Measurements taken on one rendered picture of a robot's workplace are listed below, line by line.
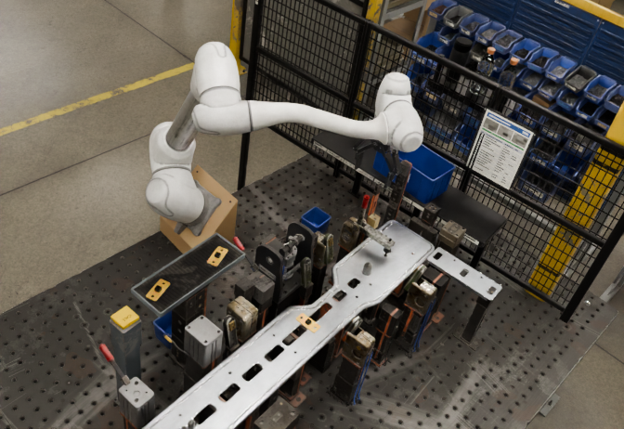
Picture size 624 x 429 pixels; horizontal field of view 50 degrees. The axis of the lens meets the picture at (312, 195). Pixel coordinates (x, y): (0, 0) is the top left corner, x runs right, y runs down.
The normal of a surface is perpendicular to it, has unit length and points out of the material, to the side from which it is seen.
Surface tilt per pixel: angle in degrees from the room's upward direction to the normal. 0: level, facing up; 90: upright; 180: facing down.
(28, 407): 0
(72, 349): 0
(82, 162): 0
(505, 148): 90
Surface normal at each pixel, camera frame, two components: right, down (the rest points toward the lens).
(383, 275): 0.15, -0.75
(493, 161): -0.63, 0.44
